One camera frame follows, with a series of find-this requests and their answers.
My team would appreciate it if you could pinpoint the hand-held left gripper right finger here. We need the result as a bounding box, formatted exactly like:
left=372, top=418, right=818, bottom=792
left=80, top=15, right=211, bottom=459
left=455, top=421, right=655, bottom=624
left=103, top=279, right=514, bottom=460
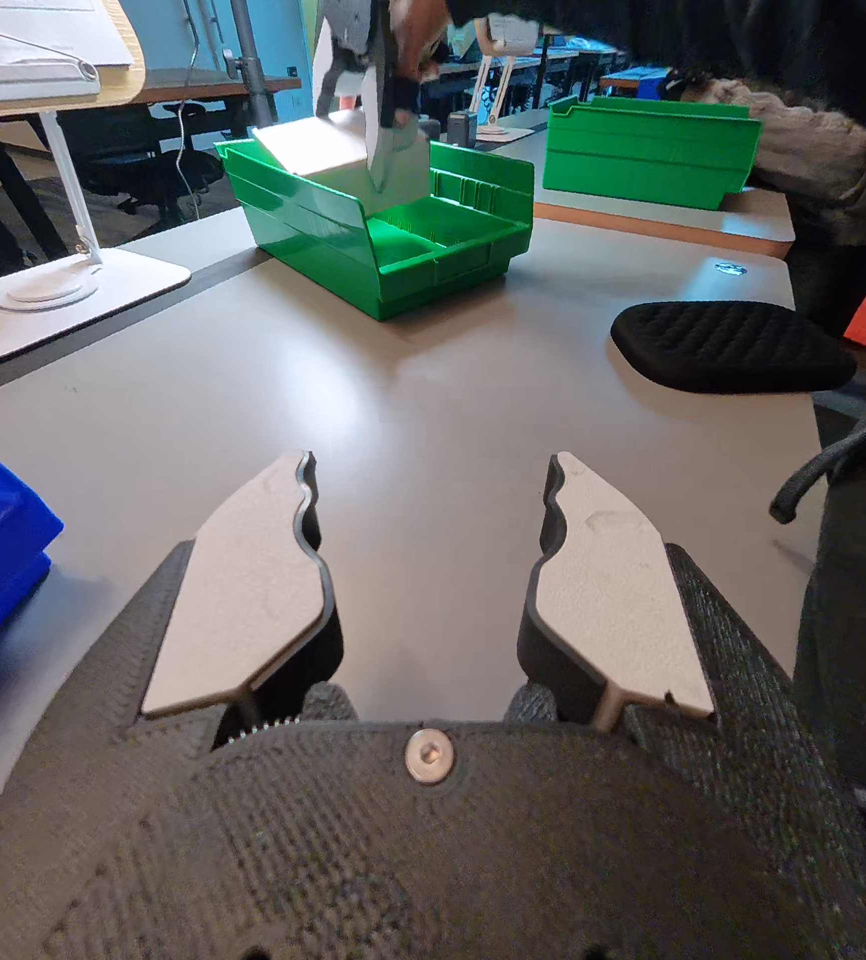
left=515, top=451, right=717, bottom=734

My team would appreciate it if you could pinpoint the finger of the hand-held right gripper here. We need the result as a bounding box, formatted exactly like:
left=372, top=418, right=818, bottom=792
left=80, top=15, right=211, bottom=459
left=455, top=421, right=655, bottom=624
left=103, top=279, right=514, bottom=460
left=313, top=18, right=344, bottom=120
left=361, top=67, right=407, bottom=195

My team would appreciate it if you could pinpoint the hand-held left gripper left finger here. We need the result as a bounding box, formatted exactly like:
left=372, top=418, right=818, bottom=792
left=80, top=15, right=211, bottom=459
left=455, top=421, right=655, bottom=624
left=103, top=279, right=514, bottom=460
left=140, top=450, right=345, bottom=727

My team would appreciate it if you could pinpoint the small white cardboard box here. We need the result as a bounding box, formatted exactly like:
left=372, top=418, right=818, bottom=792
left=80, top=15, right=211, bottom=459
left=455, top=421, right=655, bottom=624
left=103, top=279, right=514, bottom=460
left=251, top=108, right=434, bottom=216

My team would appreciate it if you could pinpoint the green plastic bin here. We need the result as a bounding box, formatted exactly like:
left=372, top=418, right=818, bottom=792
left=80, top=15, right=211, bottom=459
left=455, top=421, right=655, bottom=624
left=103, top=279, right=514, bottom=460
left=215, top=138, right=536, bottom=322
left=543, top=95, right=766, bottom=211

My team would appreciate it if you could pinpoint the wood-edged grey desk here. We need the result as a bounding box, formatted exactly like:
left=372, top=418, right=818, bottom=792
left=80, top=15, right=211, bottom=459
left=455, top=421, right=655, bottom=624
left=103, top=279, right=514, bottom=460
left=478, top=105, right=795, bottom=260

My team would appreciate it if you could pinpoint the grey metal pole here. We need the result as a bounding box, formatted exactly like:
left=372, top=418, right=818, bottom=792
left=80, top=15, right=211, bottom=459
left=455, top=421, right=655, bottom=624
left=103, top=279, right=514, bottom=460
left=229, top=0, right=278, bottom=130

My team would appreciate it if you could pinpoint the wooden table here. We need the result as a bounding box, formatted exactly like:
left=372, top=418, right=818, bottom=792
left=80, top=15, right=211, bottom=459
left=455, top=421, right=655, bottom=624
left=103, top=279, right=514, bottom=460
left=0, top=67, right=302, bottom=140

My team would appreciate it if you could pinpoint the wooden instruction board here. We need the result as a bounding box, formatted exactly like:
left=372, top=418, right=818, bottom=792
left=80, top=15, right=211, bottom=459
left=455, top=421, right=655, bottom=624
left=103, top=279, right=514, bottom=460
left=0, top=0, right=147, bottom=121

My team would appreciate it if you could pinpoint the black office chair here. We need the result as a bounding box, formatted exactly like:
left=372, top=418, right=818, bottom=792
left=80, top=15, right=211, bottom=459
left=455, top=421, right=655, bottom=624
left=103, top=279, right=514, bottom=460
left=65, top=101, right=224, bottom=219

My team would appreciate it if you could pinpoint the printed instruction sheet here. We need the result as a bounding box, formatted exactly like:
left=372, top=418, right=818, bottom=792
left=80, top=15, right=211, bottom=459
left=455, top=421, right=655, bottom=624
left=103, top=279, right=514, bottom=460
left=0, top=0, right=134, bottom=95

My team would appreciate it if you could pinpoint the black armrest pad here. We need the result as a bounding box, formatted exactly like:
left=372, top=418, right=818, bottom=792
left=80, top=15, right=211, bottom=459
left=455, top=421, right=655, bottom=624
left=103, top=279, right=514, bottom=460
left=610, top=301, right=857, bottom=395

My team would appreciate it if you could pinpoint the grey fleece jacket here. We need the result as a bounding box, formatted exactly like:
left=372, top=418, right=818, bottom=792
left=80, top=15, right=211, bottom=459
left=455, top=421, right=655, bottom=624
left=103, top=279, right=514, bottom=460
left=661, top=67, right=866, bottom=249

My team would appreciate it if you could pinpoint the white cable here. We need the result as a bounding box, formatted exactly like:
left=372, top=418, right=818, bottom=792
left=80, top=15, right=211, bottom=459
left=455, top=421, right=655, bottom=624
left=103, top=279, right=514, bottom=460
left=176, top=101, right=201, bottom=219

